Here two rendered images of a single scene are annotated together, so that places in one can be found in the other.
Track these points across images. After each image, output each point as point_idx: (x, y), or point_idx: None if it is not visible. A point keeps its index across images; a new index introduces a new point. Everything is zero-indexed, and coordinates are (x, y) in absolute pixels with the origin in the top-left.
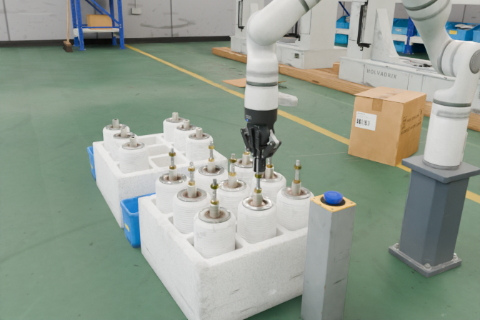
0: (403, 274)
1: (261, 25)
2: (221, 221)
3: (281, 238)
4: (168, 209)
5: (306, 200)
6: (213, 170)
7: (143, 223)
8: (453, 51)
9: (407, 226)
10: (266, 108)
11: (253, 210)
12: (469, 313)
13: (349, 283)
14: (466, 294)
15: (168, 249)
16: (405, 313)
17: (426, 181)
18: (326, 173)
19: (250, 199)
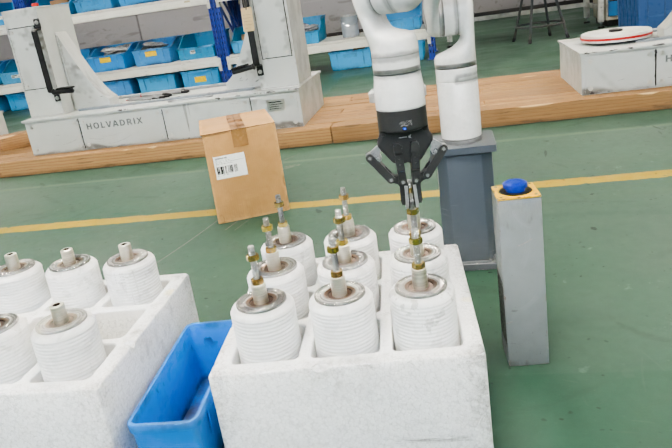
0: (488, 278)
1: None
2: (446, 282)
3: (460, 282)
4: (289, 351)
5: (438, 225)
6: (280, 264)
7: (240, 413)
8: (454, 3)
9: (459, 226)
10: (424, 102)
11: (433, 259)
12: (570, 268)
13: (475, 314)
14: (544, 259)
15: (366, 392)
16: (548, 299)
17: (470, 161)
18: (240, 252)
19: (403, 255)
